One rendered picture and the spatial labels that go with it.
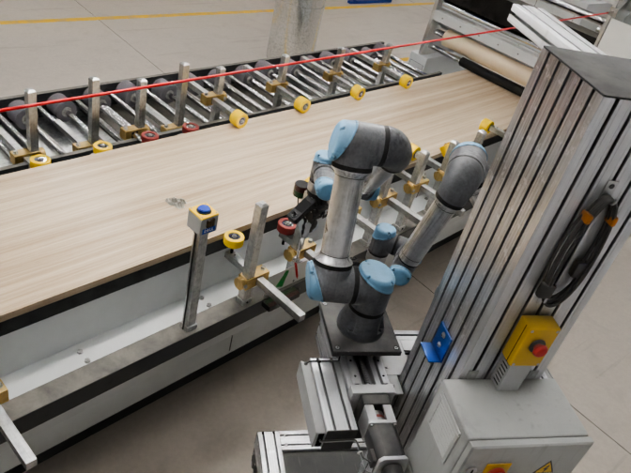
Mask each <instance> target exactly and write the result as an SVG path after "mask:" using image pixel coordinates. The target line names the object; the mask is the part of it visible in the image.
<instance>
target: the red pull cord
mask: <svg viewBox="0 0 631 473"><path fill-rule="evenodd" d="M602 14H608V13H607V12H605V13H598V14H593V15H587V16H580V17H575V18H569V19H563V20H559V21H567V20H573V19H578V18H584V17H590V16H596V15H602ZM509 29H516V28H515V27H510V28H504V29H498V30H492V31H486V32H481V33H474V34H468V35H463V36H456V37H450V38H440V39H433V40H428V41H422V42H415V43H410V44H404V45H397V46H392V47H386V48H380V49H374V50H368V51H362V52H355V53H345V54H339V55H333V56H327V57H321V58H315V59H309V60H303V61H298V62H291V63H285V64H280V65H273V66H267V67H262V68H256V69H245V70H239V71H232V72H226V73H221V74H215V75H208V76H203V77H197V78H191V79H185V80H179V81H173V82H167V83H161V84H150V85H144V86H138V87H133V88H126V89H120V90H115V91H108V92H102V93H97V94H91V95H84V96H79V97H73V98H66V99H56V100H50V101H43V102H38V103H32V104H25V105H20V106H14V107H8V108H2V109H0V113H2V112H7V111H13V110H20V109H25V108H31V107H37V106H42V105H48V104H54V103H60V102H66V101H72V100H77V99H88V98H94V97H99V96H106V95H112V94H117V93H123V92H129V91H134V90H140V89H147V88H152V87H158V86H164V85H169V84H180V83H187V82H192V81H198V80H204V79H209V78H215V77H221V76H227V75H233V74H239V73H244V72H250V71H256V70H261V69H273V68H279V67H284V66H290V65H296V64H301V63H308V62H314V61H319V60H325V59H331V58H336V57H342V56H349V55H354V54H360V53H371V52H376V51H382V50H389V49H394V48H400V47H406V46H411V45H417V44H423V43H428V42H435V41H441V40H446V39H452V38H462V37H468V36H475V35H481V34H486V33H492V32H498V31H503V30H509Z"/></svg>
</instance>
